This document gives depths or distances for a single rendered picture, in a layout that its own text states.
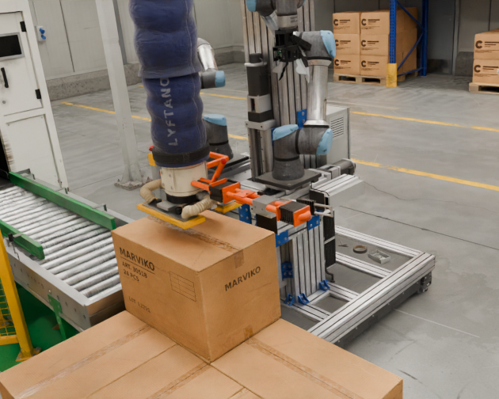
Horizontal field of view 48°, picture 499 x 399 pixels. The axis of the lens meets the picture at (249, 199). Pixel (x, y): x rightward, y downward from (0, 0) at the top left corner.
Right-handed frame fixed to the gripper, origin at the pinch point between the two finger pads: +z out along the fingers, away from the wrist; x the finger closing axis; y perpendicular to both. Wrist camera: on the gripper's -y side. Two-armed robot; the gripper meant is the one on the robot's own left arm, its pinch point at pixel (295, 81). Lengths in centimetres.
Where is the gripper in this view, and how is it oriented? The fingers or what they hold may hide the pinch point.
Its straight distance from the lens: 216.5
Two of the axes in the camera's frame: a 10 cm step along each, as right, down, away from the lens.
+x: 6.9, 2.1, -7.0
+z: 0.9, 9.3, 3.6
